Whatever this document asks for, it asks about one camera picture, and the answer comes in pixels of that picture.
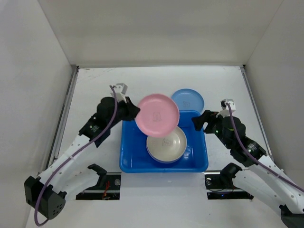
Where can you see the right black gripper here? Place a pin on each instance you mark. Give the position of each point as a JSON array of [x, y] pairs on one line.
[[205, 121]]

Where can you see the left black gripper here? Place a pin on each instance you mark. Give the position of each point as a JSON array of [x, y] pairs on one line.
[[132, 109]]

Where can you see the blue plate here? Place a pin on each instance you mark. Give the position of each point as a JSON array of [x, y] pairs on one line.
[[188, 99]]

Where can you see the pink plate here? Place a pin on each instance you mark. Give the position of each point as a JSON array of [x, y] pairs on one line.
[[158, 115]]

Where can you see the cream plate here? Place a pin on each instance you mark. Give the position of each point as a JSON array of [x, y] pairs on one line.
[[174, 143]]

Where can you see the purple plate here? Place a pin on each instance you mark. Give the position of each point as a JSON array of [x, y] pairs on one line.
[[167, 158]]

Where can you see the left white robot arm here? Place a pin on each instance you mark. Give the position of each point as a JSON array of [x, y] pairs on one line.
[[71, 173]]

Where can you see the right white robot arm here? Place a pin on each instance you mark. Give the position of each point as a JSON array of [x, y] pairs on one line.
[[263, 179]]

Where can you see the blue plastic bin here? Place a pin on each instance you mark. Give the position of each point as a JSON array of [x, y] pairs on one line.
[[134, 157]]

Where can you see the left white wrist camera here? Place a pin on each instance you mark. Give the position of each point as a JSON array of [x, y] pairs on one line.
[[119, 90]]

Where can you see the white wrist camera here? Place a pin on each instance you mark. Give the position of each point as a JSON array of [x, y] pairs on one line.
[[119, 90], [228, 107]]

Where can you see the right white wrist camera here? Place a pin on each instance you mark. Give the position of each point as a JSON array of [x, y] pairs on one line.
[[228, 107]]

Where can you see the left aluminium rail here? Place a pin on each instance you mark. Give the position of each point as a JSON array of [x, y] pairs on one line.
[[57, 140]]

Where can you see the aluminium rail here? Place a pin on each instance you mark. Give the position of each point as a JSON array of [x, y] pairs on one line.
[[268, 150], [57, 140]]

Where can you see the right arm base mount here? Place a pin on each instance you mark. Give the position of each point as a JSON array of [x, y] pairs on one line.
[[220, 189]]

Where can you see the right aluminium rail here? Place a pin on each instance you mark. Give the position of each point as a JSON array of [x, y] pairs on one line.
[[268, 150]]

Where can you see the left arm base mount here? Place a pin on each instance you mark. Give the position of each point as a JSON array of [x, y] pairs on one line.
[[107, 186]]

